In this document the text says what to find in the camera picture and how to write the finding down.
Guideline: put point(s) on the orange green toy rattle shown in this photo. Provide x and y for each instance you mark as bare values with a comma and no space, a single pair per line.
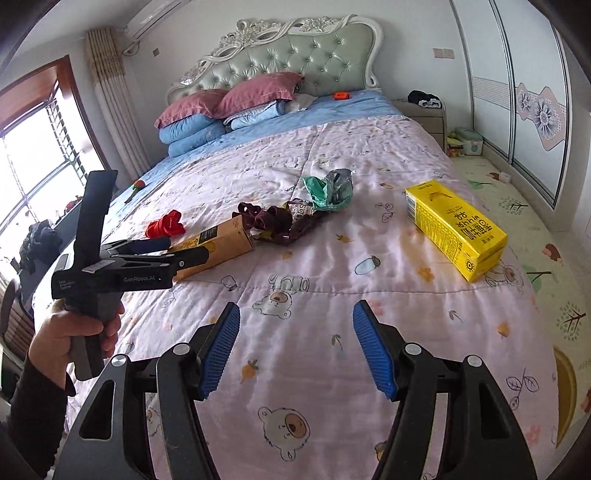
137,185

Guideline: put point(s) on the brown wooden chair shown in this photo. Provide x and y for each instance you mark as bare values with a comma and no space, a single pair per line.
21,323

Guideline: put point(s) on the yellow drink carton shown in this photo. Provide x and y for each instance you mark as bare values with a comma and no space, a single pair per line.
457,230

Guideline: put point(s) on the stacked blue pillows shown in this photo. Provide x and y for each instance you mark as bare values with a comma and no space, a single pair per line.
189,128

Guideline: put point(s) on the white sliding door wardrobe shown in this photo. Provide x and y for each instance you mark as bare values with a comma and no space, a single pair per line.
531,69

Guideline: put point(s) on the dark brown wrapper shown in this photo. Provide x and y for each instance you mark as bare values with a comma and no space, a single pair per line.
304,221

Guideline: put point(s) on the green foil wrapper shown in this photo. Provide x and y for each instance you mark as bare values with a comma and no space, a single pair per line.
323,191

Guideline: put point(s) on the red ribbon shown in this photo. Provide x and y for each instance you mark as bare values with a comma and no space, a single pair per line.
164,226

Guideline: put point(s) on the person's left forearm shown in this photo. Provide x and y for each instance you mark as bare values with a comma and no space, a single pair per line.
32,415

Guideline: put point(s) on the small red toy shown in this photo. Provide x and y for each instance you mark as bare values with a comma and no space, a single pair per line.
70,203

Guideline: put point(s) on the maroon ruffled cloth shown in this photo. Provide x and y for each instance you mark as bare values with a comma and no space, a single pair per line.
265,217

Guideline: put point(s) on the beige striped curtain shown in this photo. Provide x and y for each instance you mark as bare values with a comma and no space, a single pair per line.
115,92

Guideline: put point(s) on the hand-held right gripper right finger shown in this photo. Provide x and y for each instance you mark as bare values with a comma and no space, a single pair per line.
374,350

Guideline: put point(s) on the window with wooden frame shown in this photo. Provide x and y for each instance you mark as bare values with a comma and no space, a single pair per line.
37,152

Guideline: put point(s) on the pink pillow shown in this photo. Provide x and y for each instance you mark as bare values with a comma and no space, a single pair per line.
194,106
263,90

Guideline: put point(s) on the green white plastic box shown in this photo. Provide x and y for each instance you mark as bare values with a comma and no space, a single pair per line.
468,143

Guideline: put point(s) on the light blue folded blanket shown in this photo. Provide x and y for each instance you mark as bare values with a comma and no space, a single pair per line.
258,115

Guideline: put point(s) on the green tufted bed headboard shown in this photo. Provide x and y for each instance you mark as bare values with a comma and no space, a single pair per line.
314,55

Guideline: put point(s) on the beige wall socket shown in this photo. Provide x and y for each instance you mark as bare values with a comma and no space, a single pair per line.
443,53

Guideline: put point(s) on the gold brown cardboard box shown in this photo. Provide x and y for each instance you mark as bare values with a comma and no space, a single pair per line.
226,244

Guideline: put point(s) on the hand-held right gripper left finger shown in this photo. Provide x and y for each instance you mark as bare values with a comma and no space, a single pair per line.
221,350

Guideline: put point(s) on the white crumpled cloth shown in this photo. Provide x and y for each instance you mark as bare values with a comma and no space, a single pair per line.
302,101

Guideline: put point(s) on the small orange box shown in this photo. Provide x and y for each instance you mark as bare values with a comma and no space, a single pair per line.
342,95

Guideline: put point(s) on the black white clothes pile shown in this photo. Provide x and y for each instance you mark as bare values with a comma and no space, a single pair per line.
425,98

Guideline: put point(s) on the white air conditioner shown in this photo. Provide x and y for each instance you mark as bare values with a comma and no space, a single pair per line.
147,18

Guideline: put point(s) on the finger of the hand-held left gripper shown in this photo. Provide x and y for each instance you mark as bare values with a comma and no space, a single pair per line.
180,265
147,244

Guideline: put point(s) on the blue folded quilt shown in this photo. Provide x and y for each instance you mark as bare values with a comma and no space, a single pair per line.
198,144

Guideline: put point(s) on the blue bed sheet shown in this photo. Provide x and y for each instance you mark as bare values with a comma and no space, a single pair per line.
351,108

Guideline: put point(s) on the person's left hand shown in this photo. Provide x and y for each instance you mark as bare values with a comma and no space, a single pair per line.
55,337

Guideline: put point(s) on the beige nightstand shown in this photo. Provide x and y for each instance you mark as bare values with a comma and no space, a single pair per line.
425,124

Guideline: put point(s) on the dark clothes bundle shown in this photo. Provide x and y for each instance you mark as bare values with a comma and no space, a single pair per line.
41,244

